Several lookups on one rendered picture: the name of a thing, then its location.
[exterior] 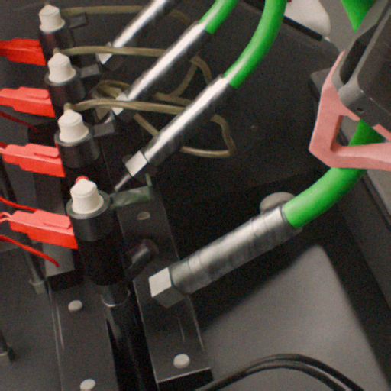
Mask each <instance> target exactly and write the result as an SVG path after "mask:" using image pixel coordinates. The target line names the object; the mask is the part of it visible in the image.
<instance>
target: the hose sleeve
mask: <svg viewBox="0 0 391 391"><path fill-rule="evenodd" d="M286 203H287V201H282V202H279V203H277V204H276V205H274V206H273V207H272V208H268V209H266V210H264V211H263V212H261V214H259V215H255V216H254V217H252V219H250V221H248V222H246V223H245V224H242V225H240V226H239V227H237V228H235V230H233V231H231V232H229V233H227V234H226V235H224V236H222V237H220V238H218V239H216V240H215V241H214V242H212V243H211V244H208V245H207V246H205V247H201V248H200V249H198V250H197V251H196V252H195V253H192V254H190V255H189V256H188V257H186V258H184V259H183V260H181V261H180V262H178V263H176V264H175V265H173V268H172V279H173V282H174V284H175V285H176V286H177V288H178V289H180V290H181V291H183V292H184V293H192V292H195V291H196V290H197V289H201V288H202V287H203V286H207V285H208V284H209V283H211V282H212V281H215V280H218V279H220V278H221V277H223V276H224V275H225V274H226V273H228V272H230V271H232V270H234V269H236V268H238V267H239V266H241V265H243V264H245V263H246V262H248V261H249V260H252V259H253V258H255V257H258V256H260V255H261V254H263V253H265V251H267V250H272V249H273V248H274V247H275V246H276V245H278V244H283V243H285V242H286V240H287V239H288V238H291V237H293V236H295V235H296V234H298V233H300V232H301V231H302V228H303V226H302V227H301V228H296V227H294V226H293V225H292V224H290V223H289V222H288V220H287V218H286V215H285V212H284V205H285V204H286Z"/></svg>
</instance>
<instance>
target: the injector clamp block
mask: <svg viewBox="0 0 391 391"><path fill-rule="evenodd" d="M117 129H118V132H119V134H113V135H112V136H111V137H110V138H109V139H108V140H107V141H106V142H105V143H104V144H102V145H101V146H102V152H103V157H104V161H105V167H107V171H108V178H109V181H110V182H111V181H112V180H113V179H115V178H116V177H117V176H119V175H120V174H121V173H122V172H123V170H125V169H126V168H127V167H126V166H125V164H126V163H127V162H128V161H129V160H131V158H132V157H133V156H134V155H135V154H136V153H137V152H138V151H139V150H141V149H142V147H145V146H146V142H145V140H144V134H143V131H142V128H141V126H140V124H139V123H138V122H137V121H136V120H134V119H133V118H132V119H131V120H130V121H129V122H127V123H126V122H125V121H123V123H122V124H121V126H120V127H119V128H117ZM150 181H151V185H153V191H154V196H155V201H152V202H145V203H142V204H138V205H132V206H131V207H127V208H121V209H116V213H117V216H118V220H119V224H120V227H121V234H122V237H123V242H124V248H125V251H126V253H127V251H128V250H130V249H131V250H132V249H133V248H134V247H136V246H137V245H138V244H139V243H140V242H142V240H143V239H144V238H148V239H150V240H151V241H152V242H154V243H155V244H156V246H157V248H158V250H159V254H158V255H157V256H156V257H155V258H154V259H153V260H152V261H151V262H149V263H148V265H146V267H145V269H144V271H143V272H142V273H139V274H138V276H137V277H136V278H135V279H134V280H133V281H132V282H131V288H132V291H133V294H134V299H135V302H136V306H137V311H138V314H139V317H140V319H141V323H142V325H143V329H144V331H143V334H142V335H141V337H142V340H143V343H144V349H145V351H146V355H147V360H148V363H149V366H150V372H151V374H152V376H153V380H154V382H155V386H156V388H157V391H194V390H196V389H198V388H200V387H202V386H204V385H206V384H208V383H211V382H213V381H215V379H214V375H213V372H212V365H211V362H209V359H208V354H207V351H206V348H205V342H204V340H203V337H202V332H201V328H200V326H199V324H198V320H197V318H196V313H195V309H194V306H193V304H192V298H191V295H189V296H187V297H186V298H184V299H183V300H181V301H179V302H178V303H175V304H173V305H171V306H170V307H168V308H166V307H164V306H162V305H161V304H160V303H159V302H158V301H157V300H156V299H154V297H153V296H152V295H151V291H150V282H149V278H151V277H152V276H155V274H156V273H159V272H160V271H161V270H165V269H166V268H167V267H169V266H171V265H173V264H174V263H175V262H177V261H180V258H179V254H178V250H177V248H176V245H175V243H174V239H173V234H172V231H171V228H170V223H169V220H168V217H167V214H166V209H165V205H164V203H163V201H162V198H161V195H160V190H159V187H158V184H157V178H156V176H155V174H154V175H153V176H152V177H151V178H150ZM74 250H75V255H76V265H77V270H78V274H79V284H76V285H73V286H70V287H67V288H64V289H58V290H55V291H52V289H51V288H50V284H49V283H48V282H47V283H48V290H50V302H51V308H52V315H53V326H54V333H55V339H56V346H57V358H58V364H59V371H60V382H61V383H62V388H63V391H131V388H130V387H129V385H128V380H127V377H126V374H125V371H124V366H123V363H122V361H121V357H120V353H119V350H118V348H117V346H116V342H115V338H114V335H113V333H112V329H111V325H110V322H109V320H108V319H107V318H105V314H104V311H103V308H102V304H101V301H100V300H101V298H102V296H101V294H98V293H97V292H96V291H94V290H93V288H92V284H91V282H90V279H89V278H88V277H87V273H86V269H85V267H84V264H82V258H81V256H80V253H79V249H74Z"/></svg>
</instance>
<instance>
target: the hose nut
mask: <svg viewBox="0 0 391 391"><path fill-rule="evenodd" d="M178 262H179V261H177V262H175V263H174V264H173V265H175V264H176V263H178ZM173 265H171V266H169V267H167V268H166V269H165V270H161V271H160V272H159V273H156V274H155V276H152V277H151V278H149V282H150V291H151V295H152V296H153V297H154V299H156V300H157V301H158V302H159V303H160V304H161V305H162V306H164V307H166V308H168V307H170V306H171V305H173V304H175V303H178V302H179V301H181V300H183V299H184V298H186V297H187V296H189V295H191V294H192V293H193V292H192V293H184V292H183V291H181V290H180V289H178V288H177V286H176V285H175V284H174V282H173V279H172V268H173Z"/></svg>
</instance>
